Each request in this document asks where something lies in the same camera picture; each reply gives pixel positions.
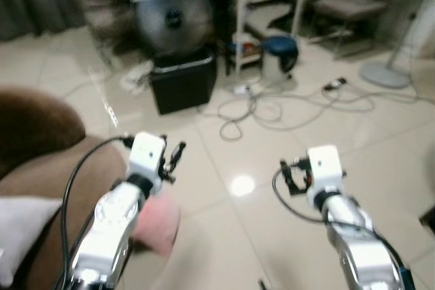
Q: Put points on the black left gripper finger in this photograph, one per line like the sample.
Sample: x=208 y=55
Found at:
x=178 y=155
x=166 y=143

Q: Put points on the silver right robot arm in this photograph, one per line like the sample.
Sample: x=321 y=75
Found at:
x=357 y=242

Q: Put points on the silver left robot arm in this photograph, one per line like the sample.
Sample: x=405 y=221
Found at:
x=109 y=229

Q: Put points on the brown round sofa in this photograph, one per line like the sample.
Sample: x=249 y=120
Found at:
x=41 y=157

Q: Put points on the white pillow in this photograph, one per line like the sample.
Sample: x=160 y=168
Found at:
x=24 y=232

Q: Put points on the black cube box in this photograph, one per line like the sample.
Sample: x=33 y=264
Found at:
x=183 y=85

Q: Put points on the white power strip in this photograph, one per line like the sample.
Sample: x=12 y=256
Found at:
x=247 y=89

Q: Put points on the black power adapter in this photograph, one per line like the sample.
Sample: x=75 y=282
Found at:
x=334 y=85

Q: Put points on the white bucket with blue lid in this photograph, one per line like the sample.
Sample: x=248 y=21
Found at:
x=279 y=53

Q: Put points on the black electric fan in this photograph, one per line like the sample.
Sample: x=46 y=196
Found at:
x=174 y=17

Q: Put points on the grey standing fan base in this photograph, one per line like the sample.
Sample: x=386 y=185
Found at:
x=385 y=74

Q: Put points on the grey cushioned chair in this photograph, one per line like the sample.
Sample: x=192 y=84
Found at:
x=353 y=6

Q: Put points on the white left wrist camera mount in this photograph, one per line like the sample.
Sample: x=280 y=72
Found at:
x=146 y=154

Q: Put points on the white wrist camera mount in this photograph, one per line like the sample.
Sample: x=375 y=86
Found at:
x=323 y=166
x=146 y=154

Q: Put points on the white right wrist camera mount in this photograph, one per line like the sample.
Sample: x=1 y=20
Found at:
x=323 y=166

